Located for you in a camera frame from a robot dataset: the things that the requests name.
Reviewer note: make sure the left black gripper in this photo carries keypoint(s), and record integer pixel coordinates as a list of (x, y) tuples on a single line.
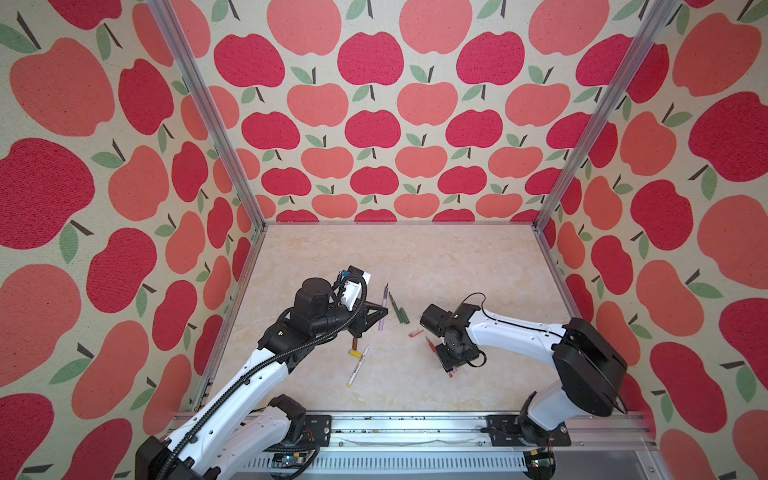
[(362, 324)]

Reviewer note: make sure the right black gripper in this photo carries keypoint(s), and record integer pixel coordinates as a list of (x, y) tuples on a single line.
[(465, 358)]

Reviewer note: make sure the pink pen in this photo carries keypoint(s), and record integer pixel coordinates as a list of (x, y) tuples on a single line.
[(383, 306)]

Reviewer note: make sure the green pen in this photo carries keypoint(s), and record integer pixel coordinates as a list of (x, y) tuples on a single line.
[(395, 307)]

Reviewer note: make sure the red pen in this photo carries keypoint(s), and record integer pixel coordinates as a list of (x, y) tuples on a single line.
[(431, 345)]

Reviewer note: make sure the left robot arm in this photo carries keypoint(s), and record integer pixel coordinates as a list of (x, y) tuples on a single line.
[(218, 439)]

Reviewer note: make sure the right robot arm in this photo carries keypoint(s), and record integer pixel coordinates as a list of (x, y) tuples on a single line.
[(590, 370)]

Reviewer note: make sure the white pen yellow end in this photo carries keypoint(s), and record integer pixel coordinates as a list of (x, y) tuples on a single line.
[(358, 367)]

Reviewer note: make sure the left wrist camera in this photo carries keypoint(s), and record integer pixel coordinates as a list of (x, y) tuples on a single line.
[(352, 288)]

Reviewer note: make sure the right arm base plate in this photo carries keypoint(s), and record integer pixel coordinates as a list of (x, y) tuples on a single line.
[(509, 431)]

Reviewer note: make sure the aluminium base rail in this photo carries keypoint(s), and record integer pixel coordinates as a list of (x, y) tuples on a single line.
[(450, 445)]

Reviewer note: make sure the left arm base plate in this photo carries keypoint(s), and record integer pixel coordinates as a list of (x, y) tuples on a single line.
[(314, 433)]

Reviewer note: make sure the left aluminium frame post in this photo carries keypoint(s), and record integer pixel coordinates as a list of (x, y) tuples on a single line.
[(173, 33)]

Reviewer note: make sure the aluminium frame post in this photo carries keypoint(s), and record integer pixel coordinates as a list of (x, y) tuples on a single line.
[(650, 28), (173, 33)]

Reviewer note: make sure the right aluminium frame post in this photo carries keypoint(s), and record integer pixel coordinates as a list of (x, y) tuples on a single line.
[(650, 28)]

